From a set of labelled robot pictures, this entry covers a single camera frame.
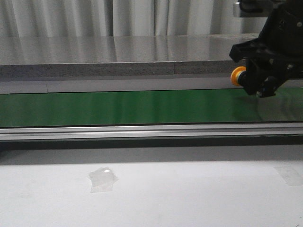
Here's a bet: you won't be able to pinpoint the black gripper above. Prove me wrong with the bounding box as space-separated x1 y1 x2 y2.
229 0 303 98

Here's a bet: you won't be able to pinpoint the yellow push button switch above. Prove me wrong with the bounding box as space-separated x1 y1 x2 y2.
230 66 246 86

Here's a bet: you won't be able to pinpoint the green conveyor belt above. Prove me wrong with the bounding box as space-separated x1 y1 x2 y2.
0 87 303 128

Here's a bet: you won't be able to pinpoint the grey stone countertop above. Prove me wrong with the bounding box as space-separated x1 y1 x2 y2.
0 34 256 81

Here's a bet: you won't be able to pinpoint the clear tape strip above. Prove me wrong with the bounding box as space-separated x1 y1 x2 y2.
274 166 303 186

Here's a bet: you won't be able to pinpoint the crumpled clear tape patch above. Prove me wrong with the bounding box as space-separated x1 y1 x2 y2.
89 167 118 193

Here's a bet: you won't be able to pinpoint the white pleated curtain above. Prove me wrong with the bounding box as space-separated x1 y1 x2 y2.
0 0 266 37

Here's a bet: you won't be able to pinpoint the aluminium conveyor front rail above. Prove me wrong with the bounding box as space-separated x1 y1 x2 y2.
0 122 303 141

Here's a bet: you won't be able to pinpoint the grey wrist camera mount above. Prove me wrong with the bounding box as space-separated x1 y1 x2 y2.
233 0 272 18

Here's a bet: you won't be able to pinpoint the grey conveyor back rail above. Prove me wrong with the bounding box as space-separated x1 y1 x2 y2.
0 72 303 95

